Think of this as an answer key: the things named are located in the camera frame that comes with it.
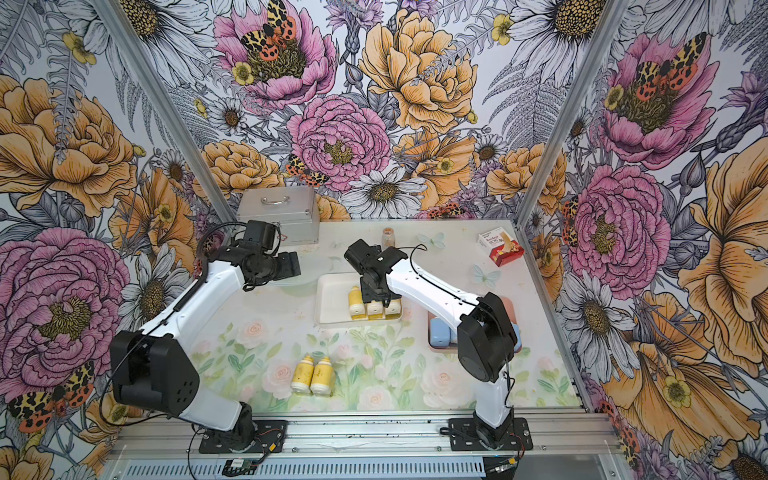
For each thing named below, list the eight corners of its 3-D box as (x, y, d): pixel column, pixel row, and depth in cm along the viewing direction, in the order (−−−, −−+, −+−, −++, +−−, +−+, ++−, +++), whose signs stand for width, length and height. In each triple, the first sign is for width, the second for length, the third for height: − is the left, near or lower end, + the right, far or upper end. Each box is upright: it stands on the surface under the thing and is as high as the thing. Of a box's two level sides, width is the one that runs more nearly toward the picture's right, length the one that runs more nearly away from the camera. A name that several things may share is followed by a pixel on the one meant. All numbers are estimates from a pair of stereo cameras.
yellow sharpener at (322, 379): (315, 397, 82) (309, 388, 76) (320, 367, 87) (314, 356, 81) (331, 397, 82) (326, 388, 76) (335, 367, 87) (331, 356, 81)
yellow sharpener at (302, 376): (297, 397, 82) (289, 388, 76) (303, 365, 88) (296, 354, 81) (314, 397, 82) (307, 388, 76) (319, 365, 88) (313, 354, 81)
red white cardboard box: (496, 268, 111) (500, 259, 107) (474, 242, 118) (477, 234, 115) (521, 257, 114) (525, 248, 110) (498, 233, 122) (501, 224, 118)
